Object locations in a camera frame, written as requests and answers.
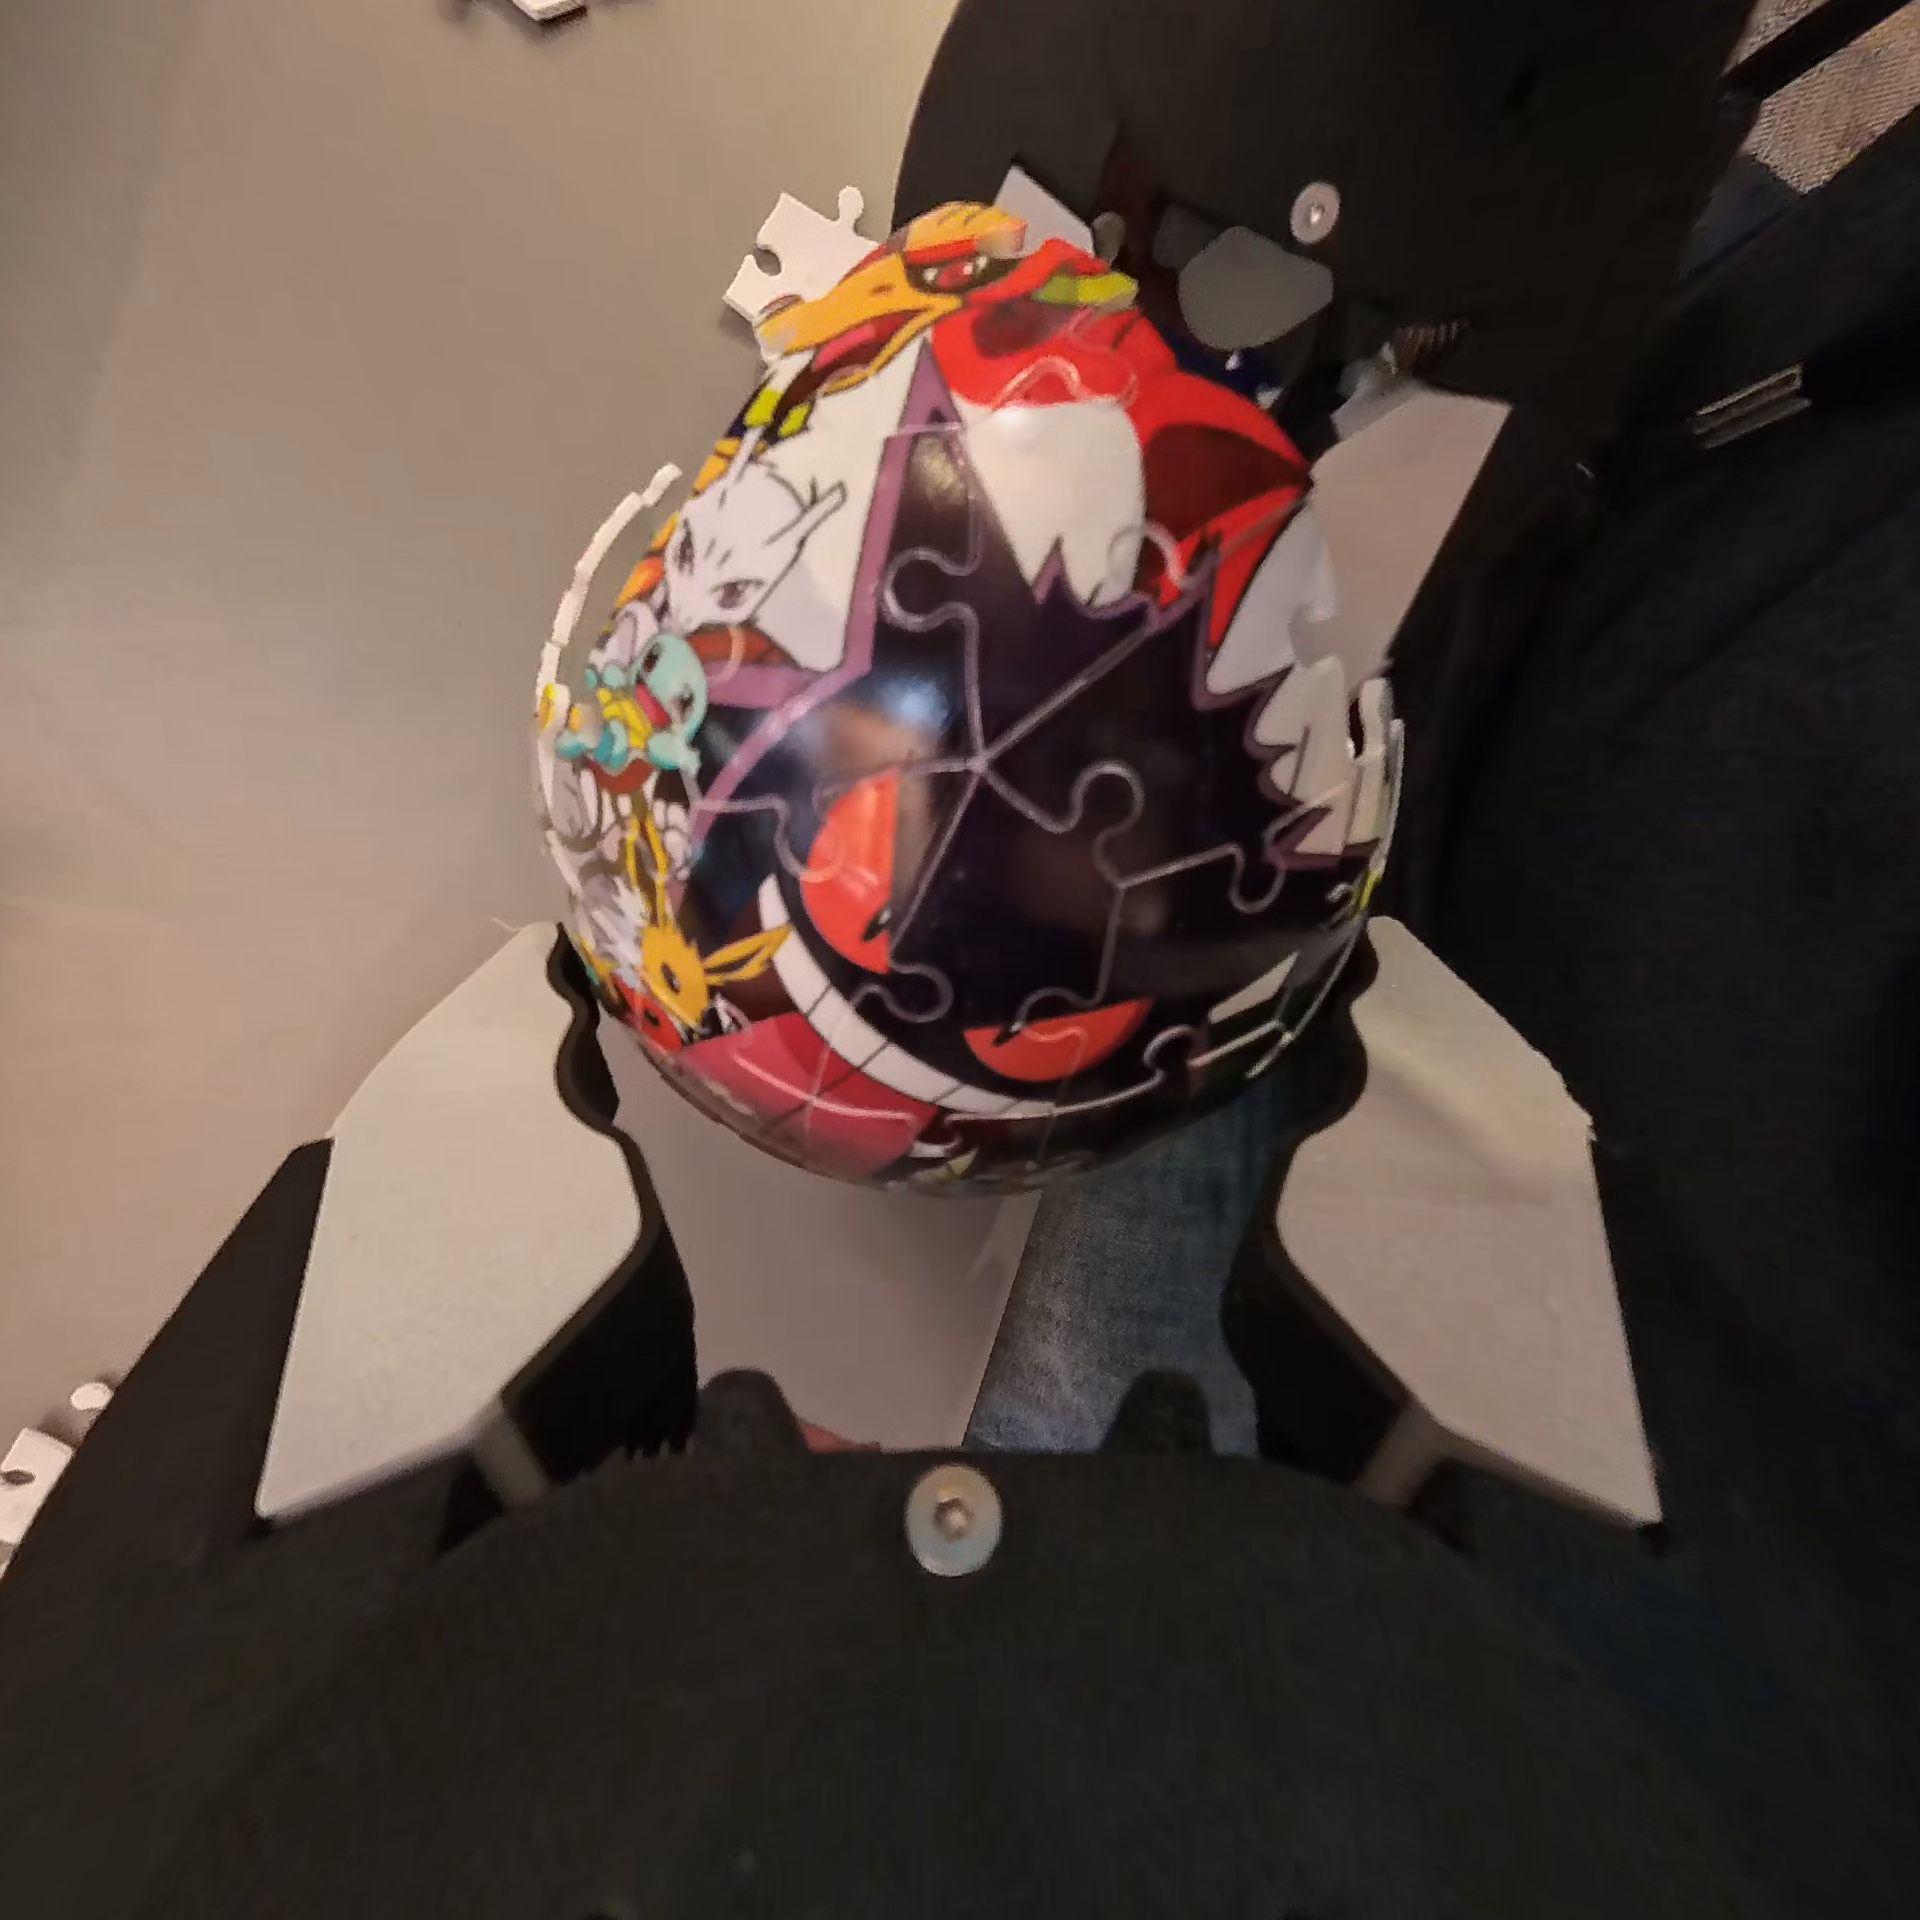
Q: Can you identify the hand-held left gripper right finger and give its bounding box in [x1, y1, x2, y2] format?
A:
[1223, 914, 1669, 1533]

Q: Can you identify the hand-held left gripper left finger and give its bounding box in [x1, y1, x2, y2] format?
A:
[253, 919, 702, 1525]

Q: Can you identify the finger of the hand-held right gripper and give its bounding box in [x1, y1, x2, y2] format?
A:
[991, 158, 1117, 250]
[1302, 386, 1513, 678]

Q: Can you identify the squarish white puzzle piece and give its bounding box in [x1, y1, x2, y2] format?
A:
[0, 1423, 73, 1551]

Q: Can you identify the colourful puzzle ball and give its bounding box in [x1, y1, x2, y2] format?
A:
[533, 194, 1411, 1198]

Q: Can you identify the person's dark shirt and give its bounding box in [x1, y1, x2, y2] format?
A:
[1386, 150, 1920, 1653]

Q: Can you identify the black lanyard strap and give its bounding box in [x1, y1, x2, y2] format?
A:
[1574, 135, 1920, 483]

